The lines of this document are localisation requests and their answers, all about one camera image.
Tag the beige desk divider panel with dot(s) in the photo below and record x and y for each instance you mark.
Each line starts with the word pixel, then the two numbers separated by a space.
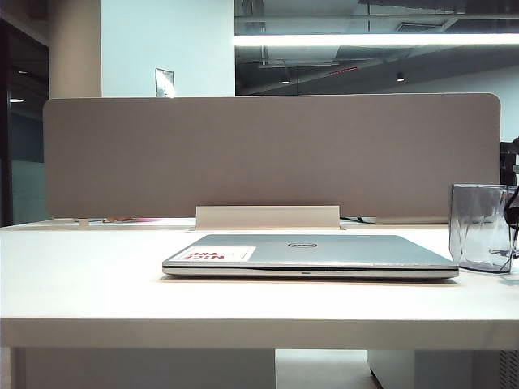
pixel 243 154

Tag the white red laptop sticker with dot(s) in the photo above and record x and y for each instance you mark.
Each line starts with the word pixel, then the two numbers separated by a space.
pixel 219 254

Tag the person in dark clothes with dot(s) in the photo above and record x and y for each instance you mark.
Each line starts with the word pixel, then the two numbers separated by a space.
pixel 511 158

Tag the silver Dell laptop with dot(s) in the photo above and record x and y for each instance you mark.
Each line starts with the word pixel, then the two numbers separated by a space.
pixel 312 259

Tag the framed wall poster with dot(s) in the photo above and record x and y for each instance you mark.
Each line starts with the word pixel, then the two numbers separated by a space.
pixel 164 82

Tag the long ceiling light strip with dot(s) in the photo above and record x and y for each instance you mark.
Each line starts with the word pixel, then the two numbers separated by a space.
pixel 365 39

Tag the transparent grey water cup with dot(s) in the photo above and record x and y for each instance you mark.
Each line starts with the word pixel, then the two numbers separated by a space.
pixel 478 231

